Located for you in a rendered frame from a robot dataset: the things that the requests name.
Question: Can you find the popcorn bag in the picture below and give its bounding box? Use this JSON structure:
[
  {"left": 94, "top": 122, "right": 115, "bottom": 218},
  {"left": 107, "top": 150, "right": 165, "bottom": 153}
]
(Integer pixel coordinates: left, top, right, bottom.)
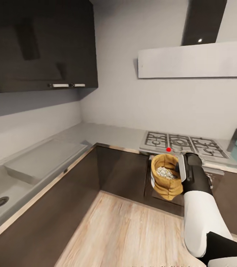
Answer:
[{"left": 151, "top": 153, "right": 183, "bottom": 201}]

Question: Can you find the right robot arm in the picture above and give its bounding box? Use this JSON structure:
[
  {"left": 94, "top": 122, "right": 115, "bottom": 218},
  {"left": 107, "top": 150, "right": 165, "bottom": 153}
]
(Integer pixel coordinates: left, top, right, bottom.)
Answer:
[{"left": 175, "top": 153, "right": 237, "bottom": 267}]

